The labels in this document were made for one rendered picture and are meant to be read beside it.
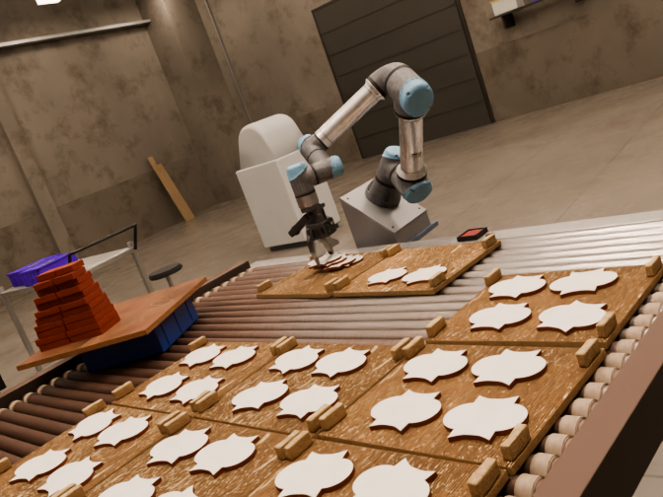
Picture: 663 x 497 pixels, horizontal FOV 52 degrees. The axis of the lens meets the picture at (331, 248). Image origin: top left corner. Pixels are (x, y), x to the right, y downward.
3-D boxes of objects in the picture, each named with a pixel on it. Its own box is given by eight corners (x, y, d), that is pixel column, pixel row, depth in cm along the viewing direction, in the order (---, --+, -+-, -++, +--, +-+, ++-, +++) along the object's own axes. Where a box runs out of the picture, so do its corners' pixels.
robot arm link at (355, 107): (388, 44, 236) (288, 141, 245) (404, 58, 229) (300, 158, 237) (404, 64, 244) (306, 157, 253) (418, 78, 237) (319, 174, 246)
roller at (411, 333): (144, 339, 263) (139, 328, 262) (668, 345, 124) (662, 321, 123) (134, 345, 260) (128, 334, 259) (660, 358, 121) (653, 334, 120)
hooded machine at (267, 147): (263, 254, 818) (217, 135, 786) (299, 233, 871) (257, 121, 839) (310, 246, 768) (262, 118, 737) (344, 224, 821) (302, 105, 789)
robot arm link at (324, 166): (331, 144, 240) (302, 155, 237) (344, 162, 232) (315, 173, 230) (332, 161, 245) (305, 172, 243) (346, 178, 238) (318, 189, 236)
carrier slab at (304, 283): (325, 259, 265) (323, 255, 265) (399, 253, 234) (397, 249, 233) (257, 298, 244) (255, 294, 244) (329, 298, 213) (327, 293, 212)
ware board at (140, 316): (98, 314, 267) (96, 310, 267) (207, 280, 253) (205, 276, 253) (18, 371, 220) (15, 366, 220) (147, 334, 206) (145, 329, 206)
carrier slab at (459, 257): (402, 252, 234) (400, 248, 233) (501, 244, 203) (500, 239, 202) (333, 297, 212) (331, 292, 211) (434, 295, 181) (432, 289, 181)
